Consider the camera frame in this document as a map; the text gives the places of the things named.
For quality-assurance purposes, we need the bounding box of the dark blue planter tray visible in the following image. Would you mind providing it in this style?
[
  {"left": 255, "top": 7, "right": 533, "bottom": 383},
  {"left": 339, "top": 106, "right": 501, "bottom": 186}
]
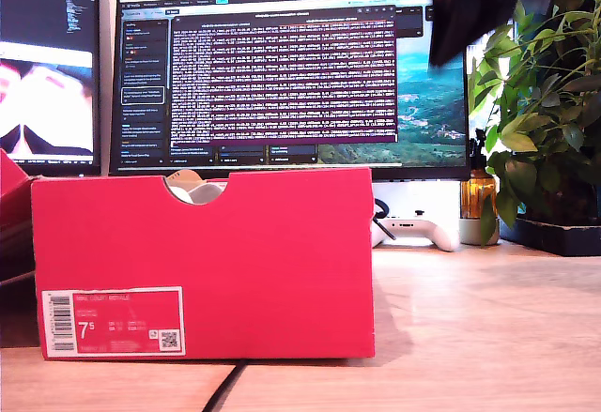
[{"left": 500, "top": 217, "right": 601, "bottom": 257}]

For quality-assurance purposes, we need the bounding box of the pale round pot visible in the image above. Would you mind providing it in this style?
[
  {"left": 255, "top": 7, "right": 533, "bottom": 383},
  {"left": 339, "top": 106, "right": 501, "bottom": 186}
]
[{"left": 458, "top": 217, "right": 501, "bottom": 246}]

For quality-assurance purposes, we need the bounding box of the black portrait computer monitor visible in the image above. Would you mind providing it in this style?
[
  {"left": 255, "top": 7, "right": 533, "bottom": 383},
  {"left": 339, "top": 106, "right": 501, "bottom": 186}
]
[{"left": 0, "top": 0, "right": 102, "bottom": 177}]

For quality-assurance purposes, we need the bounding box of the red shoebox lid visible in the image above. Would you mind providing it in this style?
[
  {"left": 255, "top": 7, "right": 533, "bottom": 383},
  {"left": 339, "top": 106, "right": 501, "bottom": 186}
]
[{"left": 0, "top": 148, "right": 41, "bottom": 286}]

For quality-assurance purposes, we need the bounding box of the green leafy houseplant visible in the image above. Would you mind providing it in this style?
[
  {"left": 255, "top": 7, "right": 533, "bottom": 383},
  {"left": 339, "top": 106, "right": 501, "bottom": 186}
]
[{"left": 467, "top": 0, "right": 601, "bottom": 247}]

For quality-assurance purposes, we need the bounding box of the amber glass pump bottle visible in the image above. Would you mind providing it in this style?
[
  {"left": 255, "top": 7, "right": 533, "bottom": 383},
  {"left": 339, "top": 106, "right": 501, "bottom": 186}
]
[{"left": 460, "top": 128, "right": 498, "bottom": 220}]

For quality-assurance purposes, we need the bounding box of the red cardboard shoebox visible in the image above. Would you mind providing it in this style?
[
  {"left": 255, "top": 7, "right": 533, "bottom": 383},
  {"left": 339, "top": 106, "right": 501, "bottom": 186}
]
[{"left": 31, "top": 167, "right": 377, "bottom": 360}]

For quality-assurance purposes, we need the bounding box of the wide black computer monitor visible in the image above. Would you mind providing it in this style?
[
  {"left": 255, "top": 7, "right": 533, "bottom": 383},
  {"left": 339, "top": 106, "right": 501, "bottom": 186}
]
[{"left": 108, "top": 0, "right": 472, "bottom": 182}]

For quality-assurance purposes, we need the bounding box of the black cable on table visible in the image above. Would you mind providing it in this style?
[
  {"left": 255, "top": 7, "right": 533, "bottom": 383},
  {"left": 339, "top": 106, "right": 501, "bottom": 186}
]
[{"left": 201, "top": 359, "right": 248, "bottom": 412}]

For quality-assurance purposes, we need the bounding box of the white game controller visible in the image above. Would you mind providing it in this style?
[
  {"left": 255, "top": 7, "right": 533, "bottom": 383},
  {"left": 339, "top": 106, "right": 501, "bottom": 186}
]
[{"left": 373, "top": 208, "right": 460, "bottom": 252}]

